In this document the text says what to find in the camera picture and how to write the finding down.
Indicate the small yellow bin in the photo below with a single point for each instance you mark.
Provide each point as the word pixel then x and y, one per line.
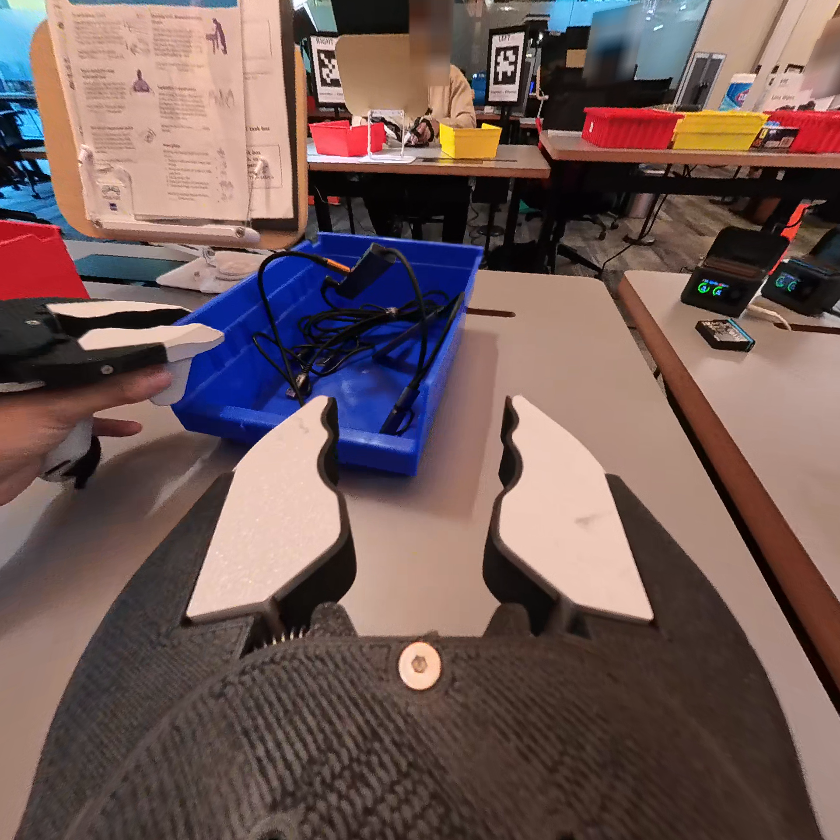
pixel 469 142

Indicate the pale display board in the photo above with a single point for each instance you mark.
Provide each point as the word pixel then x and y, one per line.
pixel 374 72

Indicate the black white marker sign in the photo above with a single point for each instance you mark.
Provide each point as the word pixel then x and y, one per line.
pixel 507 65
pixel 327 65

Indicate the black office chair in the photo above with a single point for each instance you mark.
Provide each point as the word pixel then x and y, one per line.
pixel 571 105

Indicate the printed instruction sheets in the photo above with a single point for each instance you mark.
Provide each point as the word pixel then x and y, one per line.
pixel 164 131

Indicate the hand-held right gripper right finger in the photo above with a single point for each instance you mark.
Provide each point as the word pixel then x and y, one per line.
pixel 564 518

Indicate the wooden document board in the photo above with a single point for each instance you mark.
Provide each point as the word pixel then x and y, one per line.
pixel 59 184

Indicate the grey wood-edged table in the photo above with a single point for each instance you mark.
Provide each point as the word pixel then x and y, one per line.
pixel 485 161
pixel 656 157
pixel 774 407

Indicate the black cardboard box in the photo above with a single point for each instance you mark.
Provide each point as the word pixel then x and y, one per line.
pixel 774 138

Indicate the blue plastic bin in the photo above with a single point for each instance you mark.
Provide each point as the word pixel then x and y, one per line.
pixel 262 394

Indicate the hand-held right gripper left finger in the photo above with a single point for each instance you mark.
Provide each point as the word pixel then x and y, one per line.
pixel 275 512

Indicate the wipes canister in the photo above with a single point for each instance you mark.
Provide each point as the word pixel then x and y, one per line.
pixel 743 92

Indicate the person's left hand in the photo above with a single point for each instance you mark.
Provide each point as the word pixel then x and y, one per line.
pixel 39 426

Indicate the red plastic bin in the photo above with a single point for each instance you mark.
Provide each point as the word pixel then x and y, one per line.
pixel 33 262

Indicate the yellow ribbed tray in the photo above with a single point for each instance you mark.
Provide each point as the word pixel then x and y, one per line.
pixel 718 131

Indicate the white document stand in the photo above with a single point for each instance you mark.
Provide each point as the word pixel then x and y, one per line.
pixel 216 269

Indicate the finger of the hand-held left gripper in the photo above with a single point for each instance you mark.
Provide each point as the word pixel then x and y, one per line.
pixel 118 312
pixel 177 338

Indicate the clear acrylic stand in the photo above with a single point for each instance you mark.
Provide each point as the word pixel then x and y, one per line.
pixel 392 134

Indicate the black label printer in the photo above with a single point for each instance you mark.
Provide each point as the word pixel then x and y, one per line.
pixel 804 285
pixel 728 282

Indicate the small black box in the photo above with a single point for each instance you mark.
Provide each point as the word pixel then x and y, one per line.
pixel 725 334

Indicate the red ribbed tray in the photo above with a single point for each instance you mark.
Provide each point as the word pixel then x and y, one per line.
pixel 817 131
pixel 630 129

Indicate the small red bin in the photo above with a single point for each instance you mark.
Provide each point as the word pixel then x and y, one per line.
pixel 341 139

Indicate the white wipes box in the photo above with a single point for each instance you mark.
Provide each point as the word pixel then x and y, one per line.
pixel 787 95

